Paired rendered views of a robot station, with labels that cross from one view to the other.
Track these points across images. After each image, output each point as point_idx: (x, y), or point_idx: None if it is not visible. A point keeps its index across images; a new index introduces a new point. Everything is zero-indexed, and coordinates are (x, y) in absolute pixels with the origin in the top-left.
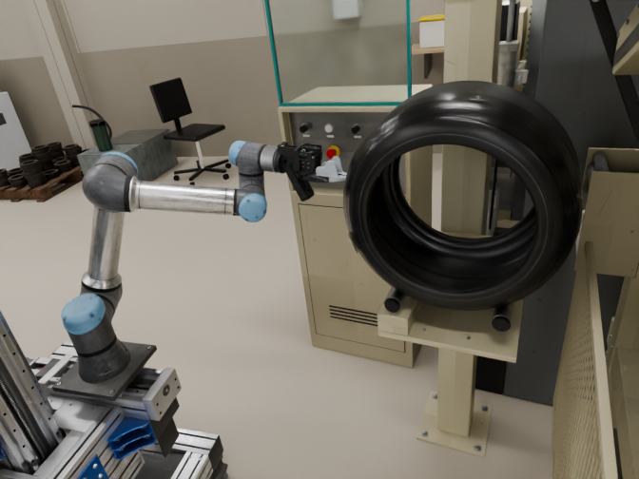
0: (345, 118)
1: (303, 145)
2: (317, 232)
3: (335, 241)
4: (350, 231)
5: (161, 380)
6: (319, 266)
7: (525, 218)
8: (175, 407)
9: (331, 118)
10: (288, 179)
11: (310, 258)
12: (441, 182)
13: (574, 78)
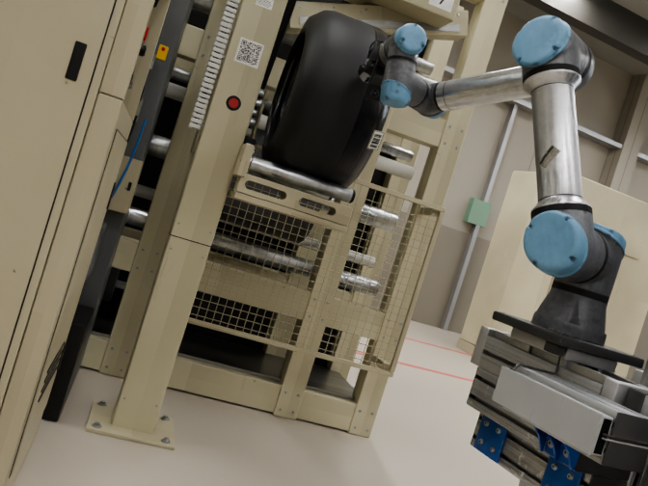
0: None
1: (379, 42)
2: (101, 192)
3: (99, 207)
4: (377, 128)
5: (504, 332)
6: (75, 275)
7: (270, 124)
8: (474, 397)
9: None
10: (132, 71)
11: (78, 261)
12: (256, 92)
13: (189, 8)
